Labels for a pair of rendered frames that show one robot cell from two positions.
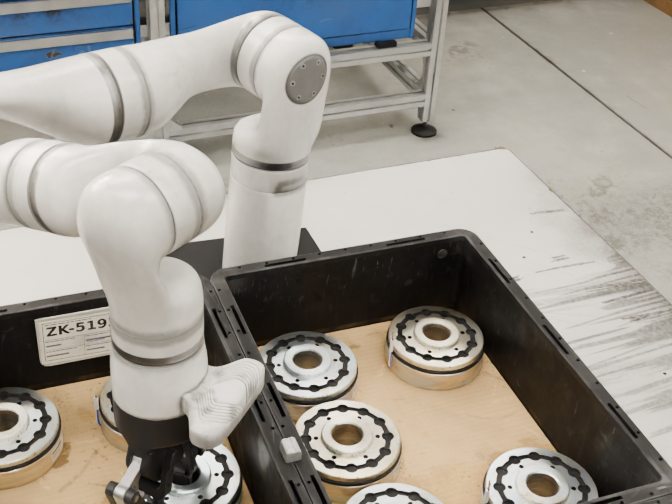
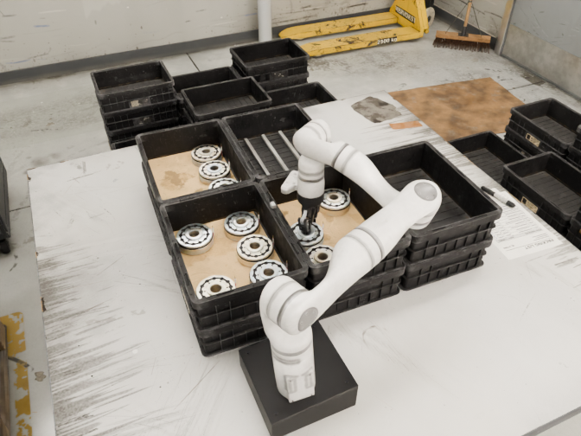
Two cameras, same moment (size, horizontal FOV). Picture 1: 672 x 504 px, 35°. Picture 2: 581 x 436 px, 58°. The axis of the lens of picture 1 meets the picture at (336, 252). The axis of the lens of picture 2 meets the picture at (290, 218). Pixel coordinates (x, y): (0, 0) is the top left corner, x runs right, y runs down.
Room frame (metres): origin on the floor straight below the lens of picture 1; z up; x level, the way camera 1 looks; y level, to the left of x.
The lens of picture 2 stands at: (1.76, 0.09, 1.89)
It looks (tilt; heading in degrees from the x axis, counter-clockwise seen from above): 41 degrees down; 181
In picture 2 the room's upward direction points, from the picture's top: straight up
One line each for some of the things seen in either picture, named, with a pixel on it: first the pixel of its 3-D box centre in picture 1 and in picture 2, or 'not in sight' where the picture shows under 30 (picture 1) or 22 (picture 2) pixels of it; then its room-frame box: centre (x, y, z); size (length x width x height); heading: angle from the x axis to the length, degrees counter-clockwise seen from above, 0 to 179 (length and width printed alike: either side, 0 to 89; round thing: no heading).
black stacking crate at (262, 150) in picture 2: not in sight; (279, 152); (0.25, 0.03, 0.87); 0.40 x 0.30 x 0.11; 23
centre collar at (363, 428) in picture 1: (347, 435); (254, 246); (0.71, -0.02, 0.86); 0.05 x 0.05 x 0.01
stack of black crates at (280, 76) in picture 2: not in sight; (270, 86); (-1.21, -0.08, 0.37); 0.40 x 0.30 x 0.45; 115
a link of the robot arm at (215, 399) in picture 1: (179, 364); (304, 179); (0.61, 0.11, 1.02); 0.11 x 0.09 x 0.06; 69
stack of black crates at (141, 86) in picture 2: not in sight; (139, 113); (-0.88, -0.81, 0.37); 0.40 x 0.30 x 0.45; 115
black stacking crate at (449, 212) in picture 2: not in sight; (418, 200); (0.50, 0.46, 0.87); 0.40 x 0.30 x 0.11; 23
